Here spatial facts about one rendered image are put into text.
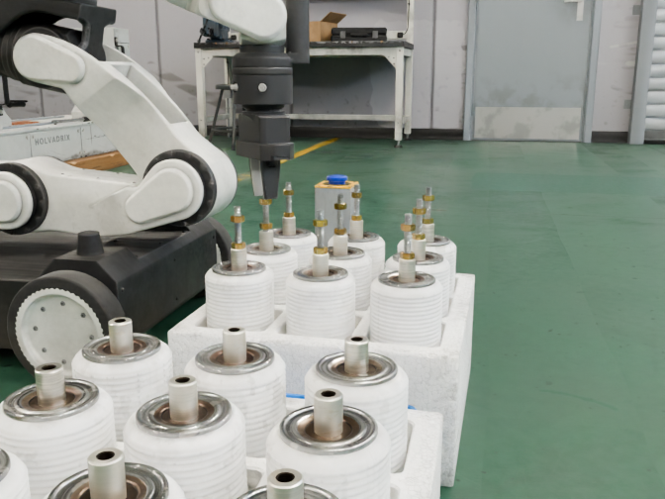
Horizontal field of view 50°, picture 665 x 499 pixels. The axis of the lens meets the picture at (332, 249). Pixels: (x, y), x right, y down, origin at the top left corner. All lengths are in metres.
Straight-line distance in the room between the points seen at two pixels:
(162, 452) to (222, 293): 0.45
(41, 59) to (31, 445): 0.93
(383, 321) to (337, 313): 0.06
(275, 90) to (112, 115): 0.44
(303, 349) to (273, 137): 0.31
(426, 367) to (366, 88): 5.31
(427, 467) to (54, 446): 0.31
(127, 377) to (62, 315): 0.57
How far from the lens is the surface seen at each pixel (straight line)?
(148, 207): 1.34
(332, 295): 0.93
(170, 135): 1.35
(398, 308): 0.91
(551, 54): 6.06
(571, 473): 1.04
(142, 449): 0.57
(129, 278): 1.29
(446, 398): 0.92
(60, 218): 1.49
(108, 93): 1.38
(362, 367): 0.66
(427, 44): 6.07
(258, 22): 1.03
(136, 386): 0.71
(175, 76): 6.63
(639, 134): 6.07
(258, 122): 1.04
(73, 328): 1.26
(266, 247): 1.10
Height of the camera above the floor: 0.51
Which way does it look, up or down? 14 degrees down
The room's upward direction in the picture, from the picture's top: straight up
